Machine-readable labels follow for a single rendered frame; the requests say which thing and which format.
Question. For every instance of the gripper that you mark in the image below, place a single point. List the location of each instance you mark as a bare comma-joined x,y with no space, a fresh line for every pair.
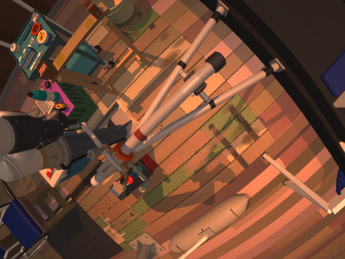
28,132

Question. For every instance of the white oar stub orange collar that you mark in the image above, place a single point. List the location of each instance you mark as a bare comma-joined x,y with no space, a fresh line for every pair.
172,100

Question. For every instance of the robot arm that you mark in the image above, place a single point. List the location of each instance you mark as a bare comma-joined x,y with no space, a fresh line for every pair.
23,164

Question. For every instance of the beige ribbed thumb-nut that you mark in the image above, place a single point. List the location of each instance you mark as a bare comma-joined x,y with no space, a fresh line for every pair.
83,125

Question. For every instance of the grey gate bar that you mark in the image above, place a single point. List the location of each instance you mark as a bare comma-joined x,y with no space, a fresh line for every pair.
92,135

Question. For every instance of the brown swivel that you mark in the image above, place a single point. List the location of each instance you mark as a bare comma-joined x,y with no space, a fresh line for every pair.
108,149

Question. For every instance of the black yellow-edged bar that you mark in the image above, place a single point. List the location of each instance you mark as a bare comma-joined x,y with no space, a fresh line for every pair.
83,182

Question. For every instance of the wooden oar rack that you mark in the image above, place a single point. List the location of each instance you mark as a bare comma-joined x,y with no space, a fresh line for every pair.
76,39

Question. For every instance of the white tubular rigger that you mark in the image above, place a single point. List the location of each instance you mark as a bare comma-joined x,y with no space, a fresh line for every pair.
198,37

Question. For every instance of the black scull hull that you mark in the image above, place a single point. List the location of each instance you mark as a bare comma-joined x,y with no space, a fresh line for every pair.
287,34

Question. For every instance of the blue seat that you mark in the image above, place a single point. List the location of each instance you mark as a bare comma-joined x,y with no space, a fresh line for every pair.
333,74

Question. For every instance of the pink mat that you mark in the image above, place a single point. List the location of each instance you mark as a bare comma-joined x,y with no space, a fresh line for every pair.
67,110

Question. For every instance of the green crate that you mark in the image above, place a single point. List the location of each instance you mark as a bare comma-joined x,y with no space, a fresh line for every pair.
83,106

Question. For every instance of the teal white bottle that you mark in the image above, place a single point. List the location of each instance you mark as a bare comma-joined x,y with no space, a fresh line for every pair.
46,96

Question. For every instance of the white box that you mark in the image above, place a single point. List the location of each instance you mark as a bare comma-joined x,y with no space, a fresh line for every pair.
56,178

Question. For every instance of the grey white cylinder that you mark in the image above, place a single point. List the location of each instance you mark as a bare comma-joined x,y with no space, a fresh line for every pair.
105,171

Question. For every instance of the teal tool cart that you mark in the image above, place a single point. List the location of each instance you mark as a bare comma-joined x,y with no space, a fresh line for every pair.
83,61

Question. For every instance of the grey socket tray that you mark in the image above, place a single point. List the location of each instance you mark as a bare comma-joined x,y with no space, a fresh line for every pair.
28,59

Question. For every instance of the grey blue small box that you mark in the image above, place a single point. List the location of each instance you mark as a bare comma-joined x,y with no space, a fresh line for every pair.
117,189

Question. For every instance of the red button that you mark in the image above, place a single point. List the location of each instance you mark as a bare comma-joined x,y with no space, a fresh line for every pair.
130,180

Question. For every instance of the green button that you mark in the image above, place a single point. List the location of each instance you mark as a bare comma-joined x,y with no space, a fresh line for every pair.
139,168

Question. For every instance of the black control box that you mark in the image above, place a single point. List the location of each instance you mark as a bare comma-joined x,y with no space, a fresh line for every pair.
138,180

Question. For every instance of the red block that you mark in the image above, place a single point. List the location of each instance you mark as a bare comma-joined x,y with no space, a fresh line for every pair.
149,163

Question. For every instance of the green bucket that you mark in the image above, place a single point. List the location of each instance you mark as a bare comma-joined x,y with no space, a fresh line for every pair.
120,13

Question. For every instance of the grey metal plate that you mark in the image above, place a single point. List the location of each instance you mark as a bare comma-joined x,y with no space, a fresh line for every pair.
146,247

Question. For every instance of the tan torpedo float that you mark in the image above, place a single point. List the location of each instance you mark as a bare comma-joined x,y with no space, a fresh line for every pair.
207,224

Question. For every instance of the grey cylinder post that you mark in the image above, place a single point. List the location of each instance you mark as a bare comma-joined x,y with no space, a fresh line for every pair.
90,154

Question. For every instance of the wooden stool frame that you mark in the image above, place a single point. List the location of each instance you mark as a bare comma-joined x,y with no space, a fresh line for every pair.
51,198

